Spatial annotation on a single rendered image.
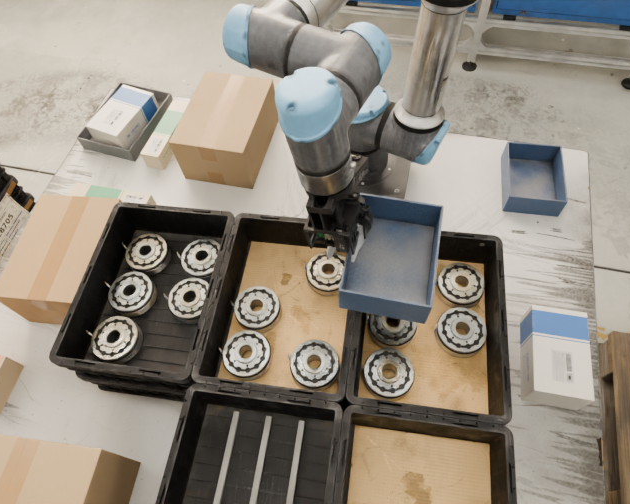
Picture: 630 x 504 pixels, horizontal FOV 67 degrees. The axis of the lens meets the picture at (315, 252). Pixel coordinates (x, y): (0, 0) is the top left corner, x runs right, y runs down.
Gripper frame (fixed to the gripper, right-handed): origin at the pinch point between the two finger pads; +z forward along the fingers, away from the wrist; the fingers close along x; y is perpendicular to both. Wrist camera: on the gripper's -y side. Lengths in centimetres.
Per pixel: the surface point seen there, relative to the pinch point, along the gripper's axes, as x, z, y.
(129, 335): -48, 19, 19
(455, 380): 20.4, 32.3, 9.7
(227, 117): -51, 19, -48
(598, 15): 61, 86, -197
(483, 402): 26.4, 33.1, 12.7
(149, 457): -42, 36, 41
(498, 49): 18, 102, -193
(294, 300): -17.0, 26.9, 1.0
